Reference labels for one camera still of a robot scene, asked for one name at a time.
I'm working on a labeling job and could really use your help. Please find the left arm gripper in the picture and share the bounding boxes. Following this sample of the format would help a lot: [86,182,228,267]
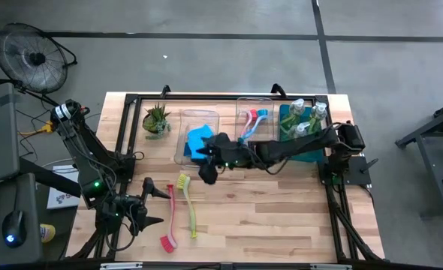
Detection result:
[122,176,172,237]

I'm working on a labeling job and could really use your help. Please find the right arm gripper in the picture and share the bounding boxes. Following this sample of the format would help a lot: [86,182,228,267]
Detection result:
[196,130,255,186]

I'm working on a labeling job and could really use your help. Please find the red dish brush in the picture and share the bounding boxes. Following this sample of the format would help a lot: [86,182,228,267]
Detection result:
[240,108,259,142]
[160,183,179,253]

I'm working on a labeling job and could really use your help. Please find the yellow-green dish brush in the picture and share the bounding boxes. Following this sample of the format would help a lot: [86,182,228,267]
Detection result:
[176,172,199,239]

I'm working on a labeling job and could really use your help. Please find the blue dish brush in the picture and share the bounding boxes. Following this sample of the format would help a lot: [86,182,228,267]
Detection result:
[237,108,270,146]

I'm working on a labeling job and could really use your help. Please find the clear yellow-green soap bottle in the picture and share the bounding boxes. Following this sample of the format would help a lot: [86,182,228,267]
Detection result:
[285,97,306,125]
[306,100,328,132]
[287,121,312,140]

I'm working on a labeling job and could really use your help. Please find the clear plastic bin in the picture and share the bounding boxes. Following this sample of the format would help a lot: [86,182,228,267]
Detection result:
[234,96,276,146]
[173,108,221,169]

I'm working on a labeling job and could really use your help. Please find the small potted succulent plant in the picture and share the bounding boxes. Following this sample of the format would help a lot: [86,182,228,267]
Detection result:
[142,103,172,139]

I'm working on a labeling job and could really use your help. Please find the white printed paper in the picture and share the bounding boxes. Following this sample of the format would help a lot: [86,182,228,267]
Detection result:
[47,164,86,210]

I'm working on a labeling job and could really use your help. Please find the teal plastic tray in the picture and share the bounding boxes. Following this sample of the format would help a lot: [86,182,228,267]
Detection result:
[277,103,324,163]

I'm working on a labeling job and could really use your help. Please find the black diagonal desk bar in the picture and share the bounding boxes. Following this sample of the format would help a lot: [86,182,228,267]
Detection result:
[18,157,83,198]

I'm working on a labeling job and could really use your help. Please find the person's yellow shoe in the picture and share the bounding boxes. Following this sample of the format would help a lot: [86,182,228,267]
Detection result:
[39,223,56,244]

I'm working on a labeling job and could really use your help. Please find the black desk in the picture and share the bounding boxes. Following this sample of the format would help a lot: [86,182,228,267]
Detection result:
[0,172,44,266]

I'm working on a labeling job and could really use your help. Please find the yellow power plug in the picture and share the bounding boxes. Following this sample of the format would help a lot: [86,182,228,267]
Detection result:
[20,120,56,137]

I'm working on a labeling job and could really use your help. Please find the black computer mouse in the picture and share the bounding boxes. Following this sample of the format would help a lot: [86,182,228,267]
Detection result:
[2,210,26,248]

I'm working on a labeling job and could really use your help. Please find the black floor fan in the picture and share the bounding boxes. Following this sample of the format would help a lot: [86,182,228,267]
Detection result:
[0,22,78,110]

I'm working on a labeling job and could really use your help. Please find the grey metal cart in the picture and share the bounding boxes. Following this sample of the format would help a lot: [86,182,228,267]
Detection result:
[396,96,443,217]

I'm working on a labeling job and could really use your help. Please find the silver metal bracket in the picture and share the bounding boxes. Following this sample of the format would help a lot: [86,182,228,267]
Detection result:
[100,262,143,270]
[310,263,353,270]

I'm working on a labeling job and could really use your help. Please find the black floor cables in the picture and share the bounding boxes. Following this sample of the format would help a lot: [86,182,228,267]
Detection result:
[17,108,102,158]

